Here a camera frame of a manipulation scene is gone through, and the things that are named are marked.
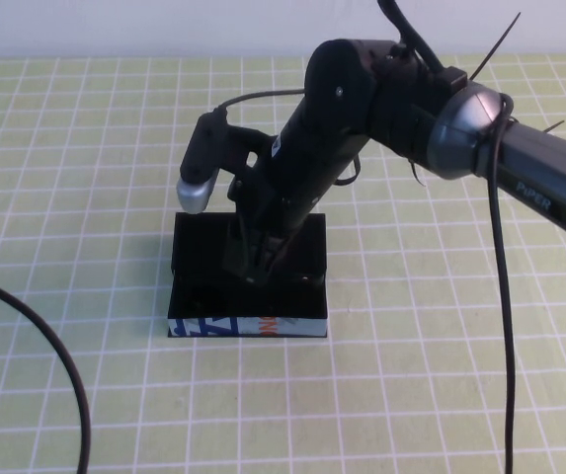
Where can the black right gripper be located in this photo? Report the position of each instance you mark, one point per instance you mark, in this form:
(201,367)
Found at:
(297,173)

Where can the black printed glasses case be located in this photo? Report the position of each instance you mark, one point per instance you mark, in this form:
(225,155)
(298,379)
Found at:
(292,327)

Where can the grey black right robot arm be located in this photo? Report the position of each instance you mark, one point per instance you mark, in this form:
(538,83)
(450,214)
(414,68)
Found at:
(534,168)

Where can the green checked tablecloth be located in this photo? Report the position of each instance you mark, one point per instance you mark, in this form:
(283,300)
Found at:
(411,345)

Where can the long black zip tie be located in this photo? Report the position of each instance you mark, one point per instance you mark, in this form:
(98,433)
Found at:
(497,47)

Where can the short black zip tie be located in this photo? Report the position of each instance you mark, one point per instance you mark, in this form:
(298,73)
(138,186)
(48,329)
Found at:
(555,127)

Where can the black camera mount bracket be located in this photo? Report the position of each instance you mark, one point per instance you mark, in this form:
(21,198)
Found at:
(245,148)

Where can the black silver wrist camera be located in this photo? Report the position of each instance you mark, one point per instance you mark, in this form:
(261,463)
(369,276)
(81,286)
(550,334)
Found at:
(203,153)

